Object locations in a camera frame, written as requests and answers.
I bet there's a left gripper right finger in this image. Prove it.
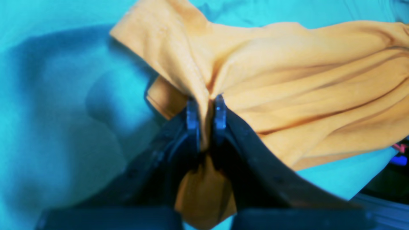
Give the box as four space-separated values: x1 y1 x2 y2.
211 95 376 230

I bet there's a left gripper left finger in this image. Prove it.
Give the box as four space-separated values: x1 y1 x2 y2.
36 99 200 230

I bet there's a green table cloth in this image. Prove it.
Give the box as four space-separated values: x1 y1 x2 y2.
0 0 408 230

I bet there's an orange T-shirt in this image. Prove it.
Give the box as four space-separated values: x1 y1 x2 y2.
109 0 409 230

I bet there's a blue clamp on table centre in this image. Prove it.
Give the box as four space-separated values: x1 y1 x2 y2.
390 140 409 166

